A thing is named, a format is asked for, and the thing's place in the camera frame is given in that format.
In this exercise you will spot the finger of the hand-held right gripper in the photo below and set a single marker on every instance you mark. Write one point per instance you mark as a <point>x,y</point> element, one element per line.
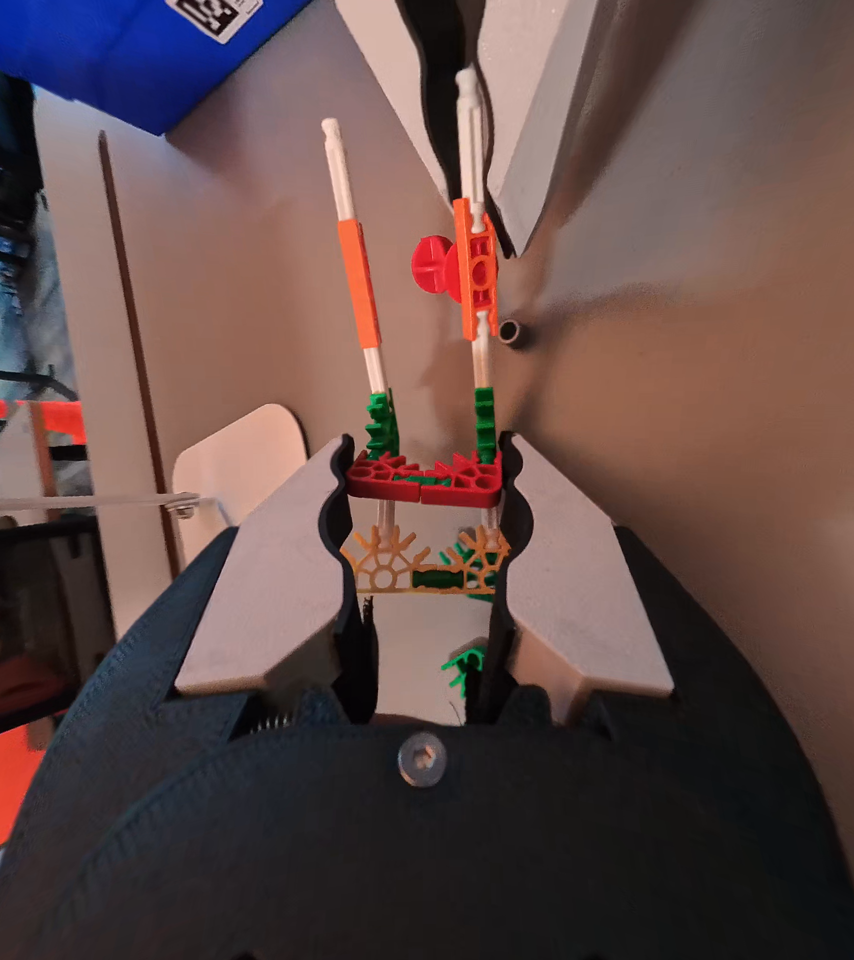
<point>382,45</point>
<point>547,90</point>

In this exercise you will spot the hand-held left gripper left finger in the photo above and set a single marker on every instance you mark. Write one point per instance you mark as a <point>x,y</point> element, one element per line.
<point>269,600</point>

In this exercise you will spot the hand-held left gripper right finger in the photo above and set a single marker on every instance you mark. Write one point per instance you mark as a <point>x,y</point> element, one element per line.
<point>584,600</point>

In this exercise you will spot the colourful toy construction car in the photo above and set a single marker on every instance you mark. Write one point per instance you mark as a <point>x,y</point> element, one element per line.
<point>419,480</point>

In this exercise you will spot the blue bin with white tag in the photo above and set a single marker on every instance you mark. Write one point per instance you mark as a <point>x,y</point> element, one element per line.
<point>112,60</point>

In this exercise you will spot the white document stand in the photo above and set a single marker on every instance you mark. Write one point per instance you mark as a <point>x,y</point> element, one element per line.
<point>239,457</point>

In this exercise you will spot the small grey spacer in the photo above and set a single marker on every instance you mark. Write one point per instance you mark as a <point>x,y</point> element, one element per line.
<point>515,334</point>

